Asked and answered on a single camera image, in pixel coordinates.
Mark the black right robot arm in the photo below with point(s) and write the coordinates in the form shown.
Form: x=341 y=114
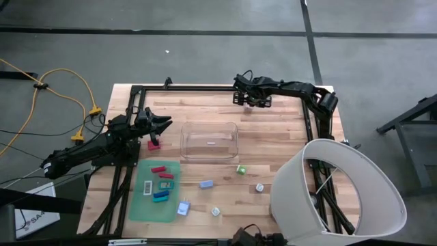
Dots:
x=297 y=88

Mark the teal translucent tray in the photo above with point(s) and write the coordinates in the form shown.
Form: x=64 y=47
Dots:
x=140 y=205

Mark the black frame clamp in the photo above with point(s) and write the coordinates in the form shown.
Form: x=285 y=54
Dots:
x=167 y=82

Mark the black flat bar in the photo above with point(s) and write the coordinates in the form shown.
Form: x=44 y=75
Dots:
x=17 y=75

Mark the black metal beam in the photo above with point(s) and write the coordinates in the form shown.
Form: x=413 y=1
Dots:
x=41 y=204

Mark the white lamp shade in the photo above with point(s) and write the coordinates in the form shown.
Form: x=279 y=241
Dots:
x=293 y=191

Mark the light blue plug charger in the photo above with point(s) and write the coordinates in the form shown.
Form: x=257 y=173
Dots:
x=206 y=184
x=183 y=208

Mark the silver metal bracket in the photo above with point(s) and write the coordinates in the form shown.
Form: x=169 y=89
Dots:
x=127 y=242

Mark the blue plastic bar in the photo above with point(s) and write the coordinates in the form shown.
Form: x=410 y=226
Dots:
x=161 y=194

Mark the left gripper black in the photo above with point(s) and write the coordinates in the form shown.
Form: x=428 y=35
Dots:
x=143 y=124

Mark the pink cube charger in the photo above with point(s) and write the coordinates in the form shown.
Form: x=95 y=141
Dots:
x=248 y=109

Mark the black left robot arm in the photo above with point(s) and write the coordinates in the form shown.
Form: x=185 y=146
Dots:
x=85 y=150

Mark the clear plastic bin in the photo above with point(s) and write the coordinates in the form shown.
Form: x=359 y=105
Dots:
x=205 y=136

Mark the teal framed small gadget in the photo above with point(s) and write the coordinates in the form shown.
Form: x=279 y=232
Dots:
x=166 y=184

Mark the dark red block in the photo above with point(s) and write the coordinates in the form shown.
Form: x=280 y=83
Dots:
x=152 y=147

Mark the black metal stand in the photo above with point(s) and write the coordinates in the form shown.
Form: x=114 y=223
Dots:
x=413 y=160

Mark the white printed box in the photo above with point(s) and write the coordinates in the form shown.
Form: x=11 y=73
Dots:
x=37 y=212

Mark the red plastic bar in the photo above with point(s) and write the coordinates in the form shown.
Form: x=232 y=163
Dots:
x=158 y=169
x=166 y=176

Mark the white framed small gadget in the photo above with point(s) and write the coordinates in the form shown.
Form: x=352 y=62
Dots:
x=147 y=188

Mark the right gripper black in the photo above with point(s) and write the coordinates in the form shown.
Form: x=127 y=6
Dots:
x=256 y=89

